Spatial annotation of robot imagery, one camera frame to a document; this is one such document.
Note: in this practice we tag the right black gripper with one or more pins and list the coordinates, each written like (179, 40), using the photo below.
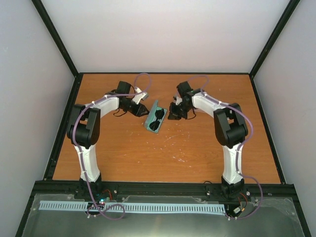
(173, 115)

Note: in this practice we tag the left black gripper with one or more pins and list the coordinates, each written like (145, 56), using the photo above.
(139, 110)

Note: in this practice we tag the grey-blue glasses case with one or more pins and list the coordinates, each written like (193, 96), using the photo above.
(151, 115)

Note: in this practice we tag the dark aviator sunglasses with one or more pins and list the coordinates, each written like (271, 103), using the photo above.
(156, 123)

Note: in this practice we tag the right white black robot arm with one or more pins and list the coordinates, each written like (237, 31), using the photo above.
(230, 130)

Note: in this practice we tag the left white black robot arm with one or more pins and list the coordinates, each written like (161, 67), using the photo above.
(84, 127)

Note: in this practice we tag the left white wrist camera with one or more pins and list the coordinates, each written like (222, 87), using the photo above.
(140, 96)

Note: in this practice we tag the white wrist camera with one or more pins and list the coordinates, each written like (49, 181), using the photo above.
(140, 96)
(177, 100)

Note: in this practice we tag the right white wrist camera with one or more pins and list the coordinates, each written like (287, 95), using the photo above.
(177, 100)

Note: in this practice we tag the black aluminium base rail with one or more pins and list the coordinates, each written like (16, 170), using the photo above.
(119, 190)

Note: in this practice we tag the black cage frame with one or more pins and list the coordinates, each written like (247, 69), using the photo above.
(283, 187)

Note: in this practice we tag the light-blue slotted cable duct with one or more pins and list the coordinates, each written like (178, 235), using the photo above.
(139, 208)

